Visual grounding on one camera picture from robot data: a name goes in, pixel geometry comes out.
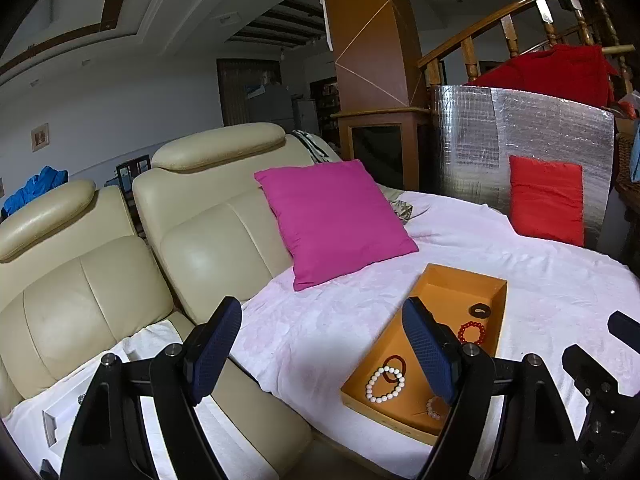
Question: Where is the framed wall picture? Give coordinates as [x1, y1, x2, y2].
[31, 122, 51, 153]

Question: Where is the striped throw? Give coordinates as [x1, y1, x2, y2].
[292, 129, 343, 165]

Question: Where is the cream leather sofa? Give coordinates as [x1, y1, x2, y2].
[0, 122, 346, 480]

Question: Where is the blue cloth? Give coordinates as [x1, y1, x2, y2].
[629, 122, 640, 183]

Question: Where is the white bead bracelet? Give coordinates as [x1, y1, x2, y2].
[365, 366, 406, 404]

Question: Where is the dark wooden chair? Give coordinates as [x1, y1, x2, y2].
[116, 155, 152, 241]

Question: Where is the patterned cloth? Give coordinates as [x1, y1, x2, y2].
[387, 198, 417, 223]

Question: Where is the red cushion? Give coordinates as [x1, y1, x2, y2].
[508, 155, 586, 247]

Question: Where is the white towel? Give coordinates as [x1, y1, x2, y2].
[0, 320, 281, 480]

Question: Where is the silver insulation sheet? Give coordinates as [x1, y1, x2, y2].
[430, 85, 616, 251]

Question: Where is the wooden pillar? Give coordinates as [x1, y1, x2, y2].
[316, 0, 433, 193]

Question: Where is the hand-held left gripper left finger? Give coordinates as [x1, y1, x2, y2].
[60, 296, 243, 480]

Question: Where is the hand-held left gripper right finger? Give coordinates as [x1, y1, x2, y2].
[401, 296, 583, 480]

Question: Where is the grey refrigerator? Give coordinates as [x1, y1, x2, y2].
[260, 82, 295, 133]

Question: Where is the dark wooden shelf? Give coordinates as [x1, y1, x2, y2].
[310, 76, 340, 146]

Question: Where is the dark wooden door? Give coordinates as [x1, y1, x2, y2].
[216, 57, 281, 128]

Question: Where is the red bead bracelet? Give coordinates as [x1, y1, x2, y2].
[458, 321, 487, 346]

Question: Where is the red cloth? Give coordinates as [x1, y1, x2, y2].
[462, 44, 621, 108]

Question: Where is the wicker basket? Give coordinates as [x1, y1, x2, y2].
[614, 132, 640, 206]

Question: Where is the white refrigerator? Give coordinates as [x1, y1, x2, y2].
[291, 97, 321, 137]

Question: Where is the wooden stair railing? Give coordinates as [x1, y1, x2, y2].
[417, 0, 638, 106]

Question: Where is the orange cardboard box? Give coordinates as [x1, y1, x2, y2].
[340, 262, 509, 447]

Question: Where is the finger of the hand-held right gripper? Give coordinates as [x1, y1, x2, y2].
[607, 310, 640, 353]
[561, 343, 623, 401]

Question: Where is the blue jacket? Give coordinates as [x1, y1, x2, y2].
[2, 165, 69, 217]

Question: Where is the pink cushion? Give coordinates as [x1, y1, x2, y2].
[253, 158, 420, 292]

